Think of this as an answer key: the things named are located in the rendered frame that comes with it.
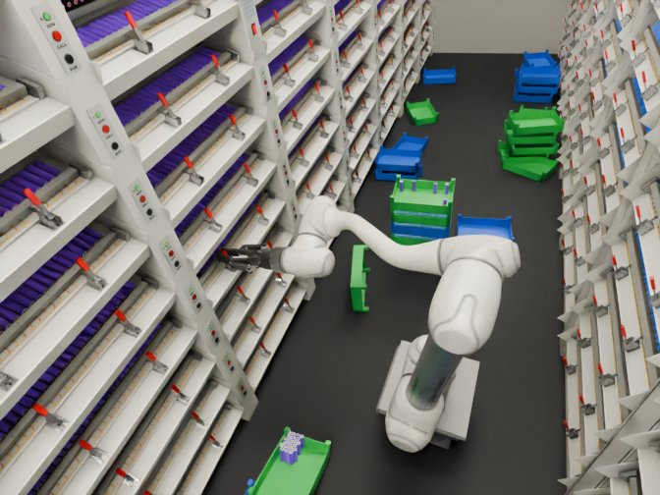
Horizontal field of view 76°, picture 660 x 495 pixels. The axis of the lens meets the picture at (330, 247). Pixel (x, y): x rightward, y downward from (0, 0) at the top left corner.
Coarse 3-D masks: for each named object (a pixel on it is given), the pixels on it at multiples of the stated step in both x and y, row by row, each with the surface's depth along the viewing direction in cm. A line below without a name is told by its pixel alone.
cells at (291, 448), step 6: (294, 432) 174; (288, 438) 172; (294, 438) 171; (300, 438) 171; (282, 444) 168; (288, 444) 168; (294, 444) 168; (300, 444) 169; (282, 450) 166; (288, 450) 166; (294, 450) 166; (300, 450) 170; (282, 456) 167; (288, 456) 167; (294, 456) 167; (288, 462) 168
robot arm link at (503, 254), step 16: (448, 240) 108; (464, 240) 105; (480, 240) 103; (496, 240) 101; (448, 256) 105; (464, 256) 99; (480, 256) 97; (496, 256) 98; (512, 256) 98; (512, 272) 99
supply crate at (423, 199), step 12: (396, 180) 225; (408, 180) 225; (420, 180) 223; (396, 192) 226; (408, 192) 224; (420, 192) 223; (432, 192) 222; (444, 192) 221; (396, 204) 213; (408, 204) 211; (420, 204) 209; (432, 204) 207
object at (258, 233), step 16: (272, 192) 182; (272, 208) 181; (256, 224) 173; (272, 224) 179; (240, 240) 166; (256, 240) 168; (240, 256) 161; (224, 272) 156; (240, 272) 161; (224, 288) 151
